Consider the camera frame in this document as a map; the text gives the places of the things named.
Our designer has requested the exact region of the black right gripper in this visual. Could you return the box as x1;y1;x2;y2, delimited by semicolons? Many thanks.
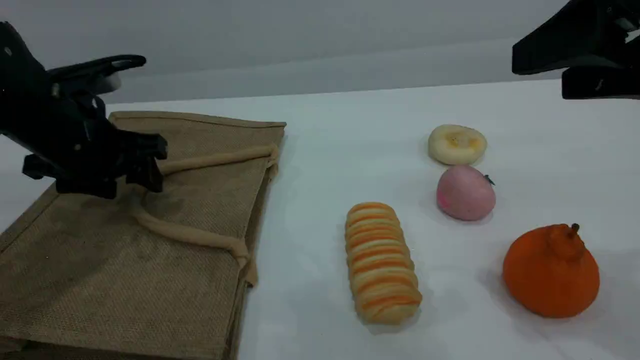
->
512;0;640;100

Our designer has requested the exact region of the brown jute tote bag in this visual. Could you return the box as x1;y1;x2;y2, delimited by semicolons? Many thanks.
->
0;111;287;360

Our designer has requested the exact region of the orange striped bread loaf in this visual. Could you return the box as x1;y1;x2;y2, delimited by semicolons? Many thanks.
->
345;202;423;327

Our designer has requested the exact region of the pale yellow egg yolk pastry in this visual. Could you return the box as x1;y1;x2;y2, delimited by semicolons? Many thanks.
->
428;124;488;166

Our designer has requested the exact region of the pink peach toy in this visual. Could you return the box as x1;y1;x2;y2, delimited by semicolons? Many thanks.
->
436;165;497;222

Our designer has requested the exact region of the orange tangerine toy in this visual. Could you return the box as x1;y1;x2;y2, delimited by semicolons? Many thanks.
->
502;223;600;319

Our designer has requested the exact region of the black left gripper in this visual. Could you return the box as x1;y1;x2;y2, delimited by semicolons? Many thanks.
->
0;22;169;199

